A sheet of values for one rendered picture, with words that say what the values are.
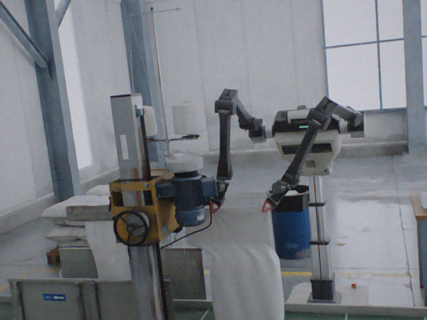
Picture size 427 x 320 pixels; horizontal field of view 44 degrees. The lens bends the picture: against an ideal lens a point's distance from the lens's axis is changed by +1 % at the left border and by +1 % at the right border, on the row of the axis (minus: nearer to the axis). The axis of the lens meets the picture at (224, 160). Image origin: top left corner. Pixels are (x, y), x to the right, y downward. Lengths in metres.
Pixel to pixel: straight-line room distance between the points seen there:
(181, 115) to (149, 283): 0.86
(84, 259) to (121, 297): 0.76
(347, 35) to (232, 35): 2.32
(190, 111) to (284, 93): 8.31
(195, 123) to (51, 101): 6.27
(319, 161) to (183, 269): 1.12
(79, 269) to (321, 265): 1.66
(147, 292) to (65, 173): 6.23
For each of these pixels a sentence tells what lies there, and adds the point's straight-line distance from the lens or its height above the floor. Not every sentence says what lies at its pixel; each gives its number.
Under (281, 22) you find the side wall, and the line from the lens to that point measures 10.92.
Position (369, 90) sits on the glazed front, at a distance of 10.73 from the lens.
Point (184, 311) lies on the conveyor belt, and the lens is 3.43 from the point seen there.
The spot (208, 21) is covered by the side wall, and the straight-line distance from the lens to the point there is 11.30.
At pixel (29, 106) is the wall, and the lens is 8.55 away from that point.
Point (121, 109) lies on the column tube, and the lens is 2.56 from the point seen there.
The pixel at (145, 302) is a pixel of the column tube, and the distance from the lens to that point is 2.78.
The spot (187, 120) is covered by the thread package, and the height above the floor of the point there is 1.60.
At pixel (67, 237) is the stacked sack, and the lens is 5.87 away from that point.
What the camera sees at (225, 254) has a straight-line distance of 2.96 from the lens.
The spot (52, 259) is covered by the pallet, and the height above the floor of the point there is 0.06.
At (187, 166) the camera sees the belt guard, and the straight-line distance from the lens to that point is 2.52.
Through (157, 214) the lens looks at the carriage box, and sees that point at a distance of 2.60.
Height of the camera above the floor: 1.79
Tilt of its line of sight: 9 degrees down
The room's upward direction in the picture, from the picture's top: 6 degrees counter-clockwise
